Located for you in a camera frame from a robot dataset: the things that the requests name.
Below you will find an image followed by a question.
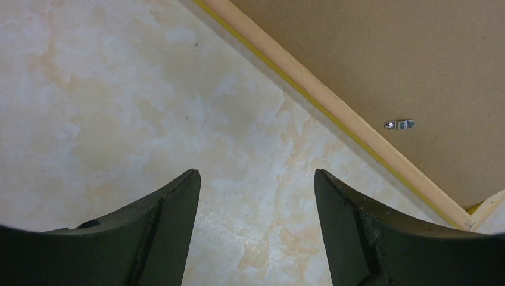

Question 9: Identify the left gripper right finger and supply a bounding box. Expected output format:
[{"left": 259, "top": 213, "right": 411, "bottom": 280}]
[{"left": 314, "top": 169, "right": 472, "bottom": 285}]

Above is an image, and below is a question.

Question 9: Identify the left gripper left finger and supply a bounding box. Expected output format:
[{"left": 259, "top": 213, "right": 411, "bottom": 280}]
[{"left": 43, "top": 169, "right": 201, "bottom": 285}]

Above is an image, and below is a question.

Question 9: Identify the yellow wooden picture frame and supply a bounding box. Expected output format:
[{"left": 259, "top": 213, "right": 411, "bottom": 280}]
[{"left": 195, "top": 1, "right": 504, "bottom": 232}]

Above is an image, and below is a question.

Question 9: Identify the brown cardboard backing board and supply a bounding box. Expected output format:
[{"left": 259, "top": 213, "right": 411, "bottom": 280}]
[{"left": 235, "top": 1, "right": 504, "bottom": 208}]

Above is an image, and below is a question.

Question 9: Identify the metal frame turn clip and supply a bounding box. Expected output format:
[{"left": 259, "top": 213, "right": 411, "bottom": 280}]
[{"left": 384, "top": 119, "right": 416, "bottom": 130}]

